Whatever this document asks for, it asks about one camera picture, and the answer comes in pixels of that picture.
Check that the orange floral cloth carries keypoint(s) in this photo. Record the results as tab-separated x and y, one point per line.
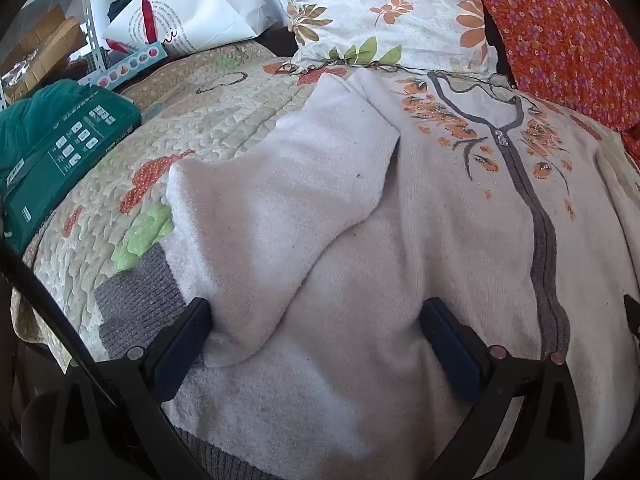
560	40

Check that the dark cloth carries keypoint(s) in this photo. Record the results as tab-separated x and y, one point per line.
122	7

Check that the metal slotted rack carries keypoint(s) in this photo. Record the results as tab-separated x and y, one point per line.
92	25

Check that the white cardigan with grey trim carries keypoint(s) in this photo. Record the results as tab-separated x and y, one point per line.
350	260

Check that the light blue box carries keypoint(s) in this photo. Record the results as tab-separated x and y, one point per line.
125	67

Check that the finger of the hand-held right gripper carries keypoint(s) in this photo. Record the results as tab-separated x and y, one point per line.
633	312

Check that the green package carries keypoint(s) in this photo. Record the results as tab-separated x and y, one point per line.
60	150

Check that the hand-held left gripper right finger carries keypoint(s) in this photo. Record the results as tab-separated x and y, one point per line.
450	355

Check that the heart patterned quilt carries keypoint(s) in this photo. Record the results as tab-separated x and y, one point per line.
210	125

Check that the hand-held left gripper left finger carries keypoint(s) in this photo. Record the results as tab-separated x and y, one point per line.
182	345

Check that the cardboard boxes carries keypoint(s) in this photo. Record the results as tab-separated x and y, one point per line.
45	45

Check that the white paper bag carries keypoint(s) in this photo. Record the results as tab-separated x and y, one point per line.
200	10

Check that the floral pillow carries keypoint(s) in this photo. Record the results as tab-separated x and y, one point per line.
380	10

